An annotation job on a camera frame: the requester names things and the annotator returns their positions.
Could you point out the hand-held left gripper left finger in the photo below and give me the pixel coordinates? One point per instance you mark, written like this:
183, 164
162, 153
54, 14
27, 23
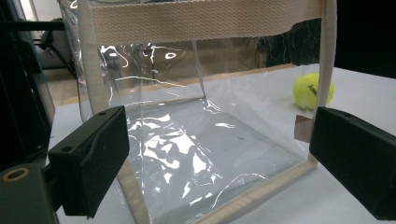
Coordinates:
90, 161

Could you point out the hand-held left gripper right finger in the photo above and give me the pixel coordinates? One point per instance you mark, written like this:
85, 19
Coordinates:
355, 161

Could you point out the yellow tennis ball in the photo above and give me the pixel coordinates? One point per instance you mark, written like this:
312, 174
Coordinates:
303, 90

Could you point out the transparent bag with beige trim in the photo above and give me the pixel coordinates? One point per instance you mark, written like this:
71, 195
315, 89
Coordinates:
202, 21

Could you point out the black metal stand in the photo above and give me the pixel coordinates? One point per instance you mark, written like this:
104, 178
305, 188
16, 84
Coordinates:
18, 102

